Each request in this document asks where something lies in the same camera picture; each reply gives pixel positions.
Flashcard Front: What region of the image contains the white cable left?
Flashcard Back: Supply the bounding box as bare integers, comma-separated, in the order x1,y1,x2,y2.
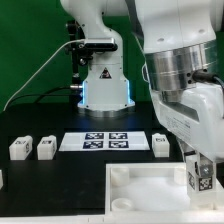
2,39,86,113

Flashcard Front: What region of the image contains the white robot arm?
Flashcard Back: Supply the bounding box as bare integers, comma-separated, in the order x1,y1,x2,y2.
60,0,224,178

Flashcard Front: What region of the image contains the white square tabletop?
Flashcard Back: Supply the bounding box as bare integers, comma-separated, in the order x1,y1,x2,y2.
104,161,224,216

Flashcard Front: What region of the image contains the white block left edge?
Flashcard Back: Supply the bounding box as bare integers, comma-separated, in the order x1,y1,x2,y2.
0,170,4,190

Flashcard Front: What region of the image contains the white fiducial marker sheet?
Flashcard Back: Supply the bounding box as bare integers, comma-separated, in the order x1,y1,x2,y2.
59,131,150,152

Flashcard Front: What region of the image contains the white cable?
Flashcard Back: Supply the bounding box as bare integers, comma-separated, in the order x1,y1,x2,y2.
124,0,148,54
2,39,86,113

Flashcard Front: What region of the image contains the black cable left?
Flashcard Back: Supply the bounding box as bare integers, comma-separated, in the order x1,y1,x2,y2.
6,86,83,109

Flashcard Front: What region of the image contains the white cable right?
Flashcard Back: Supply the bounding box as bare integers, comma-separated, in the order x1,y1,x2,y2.
124,0,148,54

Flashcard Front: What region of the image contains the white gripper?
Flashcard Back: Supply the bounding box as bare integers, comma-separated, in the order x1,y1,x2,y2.
151,88,224,178

